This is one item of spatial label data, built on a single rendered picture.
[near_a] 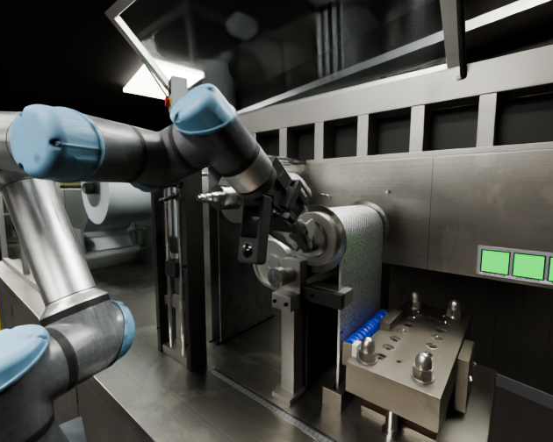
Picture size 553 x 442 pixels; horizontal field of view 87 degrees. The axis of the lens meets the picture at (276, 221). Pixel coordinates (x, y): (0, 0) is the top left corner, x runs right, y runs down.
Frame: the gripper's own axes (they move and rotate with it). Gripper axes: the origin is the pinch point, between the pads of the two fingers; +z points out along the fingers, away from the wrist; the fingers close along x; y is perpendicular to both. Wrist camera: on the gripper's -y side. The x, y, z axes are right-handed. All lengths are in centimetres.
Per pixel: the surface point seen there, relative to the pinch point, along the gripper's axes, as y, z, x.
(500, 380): 34, 225, -33
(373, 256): 10.8, 19.4, -6.7
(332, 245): 3.0, 1.4, -5.3
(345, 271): 0.7, 7.9, -6.6
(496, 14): 197, 59, -17
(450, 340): -1.7, 29.2, -24.4
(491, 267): 18.5, 31.2, -29.8
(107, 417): -50, 12, 45
